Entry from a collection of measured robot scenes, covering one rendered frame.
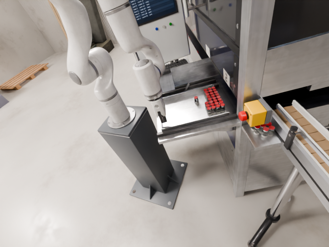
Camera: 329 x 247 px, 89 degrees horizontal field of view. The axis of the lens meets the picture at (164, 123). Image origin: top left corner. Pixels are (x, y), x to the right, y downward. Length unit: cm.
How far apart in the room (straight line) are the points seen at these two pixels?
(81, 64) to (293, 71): 84
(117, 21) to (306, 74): 69
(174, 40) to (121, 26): 105
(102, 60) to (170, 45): 85
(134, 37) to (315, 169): 72
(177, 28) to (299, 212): 168
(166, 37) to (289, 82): 110
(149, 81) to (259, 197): 129
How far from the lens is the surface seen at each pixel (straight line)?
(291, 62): 75
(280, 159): 125
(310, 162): 72
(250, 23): 61
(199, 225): 155
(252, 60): 67
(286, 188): 105
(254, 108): 71
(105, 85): 96
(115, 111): 102
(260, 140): 80
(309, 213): 169
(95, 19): 550
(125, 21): 64
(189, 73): 127
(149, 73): 69
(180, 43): 167
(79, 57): 85
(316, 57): 80
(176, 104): 101
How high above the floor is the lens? 151
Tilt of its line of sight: 43 degrees down
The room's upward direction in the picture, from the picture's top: 21 degrees counter-clockwise
